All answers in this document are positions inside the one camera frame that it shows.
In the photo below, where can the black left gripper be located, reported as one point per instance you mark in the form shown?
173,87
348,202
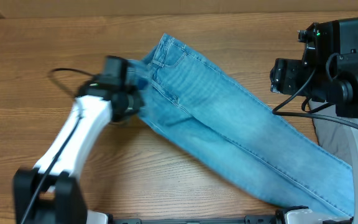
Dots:
138,92

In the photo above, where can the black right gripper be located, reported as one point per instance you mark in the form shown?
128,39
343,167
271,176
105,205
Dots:
276,76

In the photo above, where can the light blue denim jeans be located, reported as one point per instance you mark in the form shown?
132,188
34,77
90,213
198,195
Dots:
190,101

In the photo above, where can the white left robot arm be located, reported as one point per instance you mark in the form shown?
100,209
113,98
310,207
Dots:
50,191

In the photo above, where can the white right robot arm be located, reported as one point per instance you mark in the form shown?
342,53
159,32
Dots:
354,152

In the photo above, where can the grey folded shirt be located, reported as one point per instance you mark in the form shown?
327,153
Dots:
335,138

